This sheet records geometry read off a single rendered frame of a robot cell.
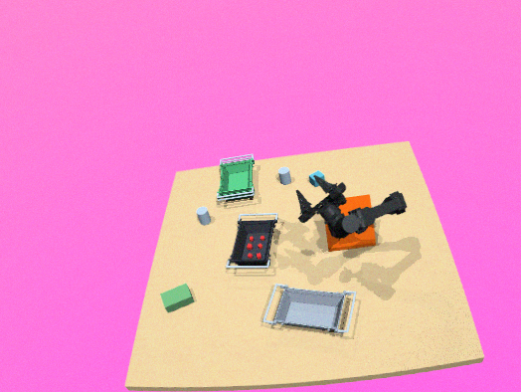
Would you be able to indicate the small blue cube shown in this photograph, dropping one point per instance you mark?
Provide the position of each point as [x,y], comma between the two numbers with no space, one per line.
[312,179]

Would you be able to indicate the small green block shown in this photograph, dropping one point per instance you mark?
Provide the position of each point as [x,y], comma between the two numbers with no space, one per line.
[176,298]

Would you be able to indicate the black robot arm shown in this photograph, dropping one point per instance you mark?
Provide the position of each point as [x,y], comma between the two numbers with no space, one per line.
[358,219]

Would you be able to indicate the grey cylinder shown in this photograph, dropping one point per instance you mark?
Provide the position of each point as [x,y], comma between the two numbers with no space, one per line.
[204,216]
[284,175]

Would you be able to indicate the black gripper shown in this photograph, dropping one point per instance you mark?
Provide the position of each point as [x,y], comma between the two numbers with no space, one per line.
[328,211]

